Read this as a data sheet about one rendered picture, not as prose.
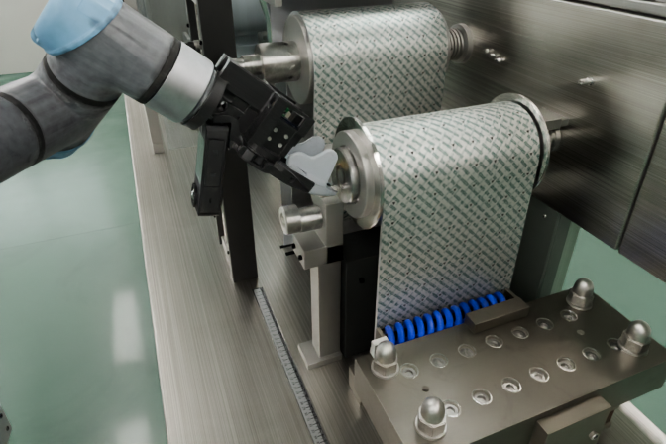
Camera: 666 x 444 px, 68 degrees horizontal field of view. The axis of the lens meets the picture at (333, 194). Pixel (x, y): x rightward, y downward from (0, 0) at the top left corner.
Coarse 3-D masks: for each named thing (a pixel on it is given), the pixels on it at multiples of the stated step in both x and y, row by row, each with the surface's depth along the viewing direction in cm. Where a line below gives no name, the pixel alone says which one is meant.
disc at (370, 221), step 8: (344, 120) 64; (352, 120) 62; (344, 128) 65; (352, 128) 62; (360, 128) 60; (360, 136) 60; (368, 136) 59; (368, 144) 59; (368, 152) 59; (376, 152) 58; (376, 160) 58; (376, 168) 58; (376, 176) 58; (376, 184) 59; (376, 192) 59; (376, 200) 60; (376, 208) 60; (368, 216) 63; (376, 216) 61; (360, 224) 66; (368, 224) 63; (376, 224) 62
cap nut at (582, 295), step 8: (576, 280) 74; (584, 280) 73; (576, 288) 74; (584, 288) 73; (592, 288) 73; (568, 296) 76; (576, 296) 74; (584, 296) 73; (592, 296) 73; (576, 304) 74; (584, 304) 73; (592, 304) 74
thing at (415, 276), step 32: (480, 224) 69; (512, 224) 71; (384, 256) 65; (416, 256) 67; (448, 256) 69; (480, 256) 72; (512, 256) 75; (384, 288) 67; (416, 288) 70; (448, 288) 73; (480, 288) 76; (384, 320) 70
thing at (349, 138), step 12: (348, 132) 62; (336, 144) 66; (348, 144) 62; (360, 144) 60; (360, 156) 59; (360, 168) 60; (372, 168) 59; (360, 180) 60; (372, 180) 59; (360, 192) 61; (372, 192) 60; (348, 204) 66; (360, 204) 62; (372, 204) 61; (360, 216) 63
